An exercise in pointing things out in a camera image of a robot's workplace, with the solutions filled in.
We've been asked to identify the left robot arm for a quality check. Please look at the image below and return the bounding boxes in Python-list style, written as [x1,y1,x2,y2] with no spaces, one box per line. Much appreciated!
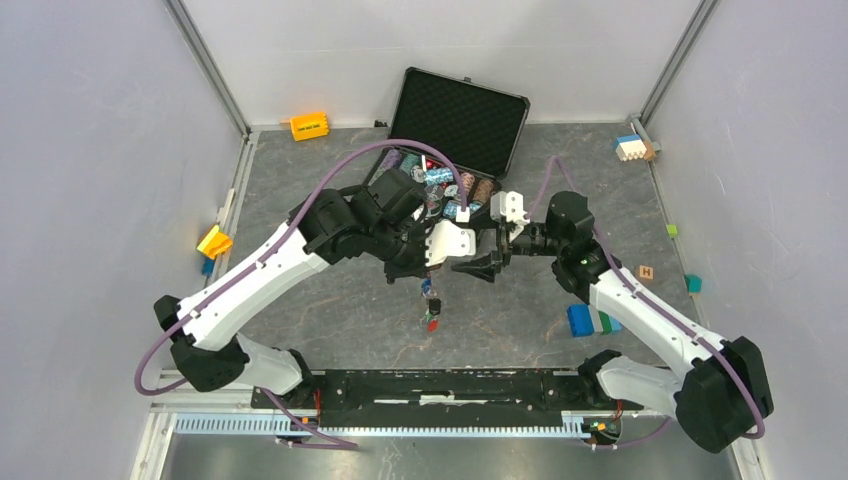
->
[154,169,427,408]

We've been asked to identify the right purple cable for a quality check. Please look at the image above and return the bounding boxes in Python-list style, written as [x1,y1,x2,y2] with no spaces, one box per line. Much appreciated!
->
[526,156,767,450]

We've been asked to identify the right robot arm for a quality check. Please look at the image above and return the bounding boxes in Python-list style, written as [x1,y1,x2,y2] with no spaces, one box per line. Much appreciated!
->
[452,191,774,453]

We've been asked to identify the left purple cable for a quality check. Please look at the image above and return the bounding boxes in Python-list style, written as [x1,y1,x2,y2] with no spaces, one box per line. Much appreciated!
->
[133,139,469,452]

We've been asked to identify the teal small cube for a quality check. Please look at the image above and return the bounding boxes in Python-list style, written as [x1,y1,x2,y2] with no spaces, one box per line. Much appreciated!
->
[684,274,702,294]

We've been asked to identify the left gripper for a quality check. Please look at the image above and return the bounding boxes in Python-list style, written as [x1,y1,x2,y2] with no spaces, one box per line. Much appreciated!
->
[368,218,447,286]

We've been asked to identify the brown poker chip stack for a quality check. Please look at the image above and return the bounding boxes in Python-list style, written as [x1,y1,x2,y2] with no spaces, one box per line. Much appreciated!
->
[472,178,496,205]

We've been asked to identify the red keyring with key bunch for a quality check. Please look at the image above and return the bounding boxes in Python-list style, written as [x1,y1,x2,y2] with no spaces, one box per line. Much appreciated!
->
[421,277,442,332]

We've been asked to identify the wooden letter cube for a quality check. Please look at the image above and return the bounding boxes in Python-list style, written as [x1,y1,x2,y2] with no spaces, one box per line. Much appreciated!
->
[638,265,655,280]

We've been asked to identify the yellow toy block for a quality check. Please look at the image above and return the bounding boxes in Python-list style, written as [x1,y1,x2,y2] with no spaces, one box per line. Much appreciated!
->
[289,112,330,142]

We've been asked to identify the black poker chip case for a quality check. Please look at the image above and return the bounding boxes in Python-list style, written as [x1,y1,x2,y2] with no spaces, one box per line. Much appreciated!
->
[388,67,530,232]

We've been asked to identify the light blue chip stack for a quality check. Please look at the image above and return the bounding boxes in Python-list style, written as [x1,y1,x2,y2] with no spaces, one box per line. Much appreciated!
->
[424,167,455,185]

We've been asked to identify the white blue brick stack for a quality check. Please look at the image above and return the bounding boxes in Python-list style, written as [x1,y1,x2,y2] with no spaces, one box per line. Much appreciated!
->
[615,134,656,161]

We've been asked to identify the yellow orange block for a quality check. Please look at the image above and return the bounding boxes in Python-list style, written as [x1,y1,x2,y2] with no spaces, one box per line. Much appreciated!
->
[196,224,233,260]

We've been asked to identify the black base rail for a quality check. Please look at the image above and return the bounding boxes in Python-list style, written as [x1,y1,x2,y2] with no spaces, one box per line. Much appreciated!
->
[281,368,641,428]

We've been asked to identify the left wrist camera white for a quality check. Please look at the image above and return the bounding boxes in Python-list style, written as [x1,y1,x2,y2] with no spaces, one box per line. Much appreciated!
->
[424,207,477,268]

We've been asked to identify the small blue block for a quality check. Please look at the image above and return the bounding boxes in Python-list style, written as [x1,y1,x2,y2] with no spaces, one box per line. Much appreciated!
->
[201,258,216,278]

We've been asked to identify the blue white green block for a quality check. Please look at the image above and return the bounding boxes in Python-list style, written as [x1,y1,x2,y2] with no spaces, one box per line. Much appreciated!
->
[566,304,622,338]

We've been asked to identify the purple cable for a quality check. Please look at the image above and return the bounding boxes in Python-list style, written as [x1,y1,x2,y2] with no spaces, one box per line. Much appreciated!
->
[526,156,767,450]
[133,139,469,452]

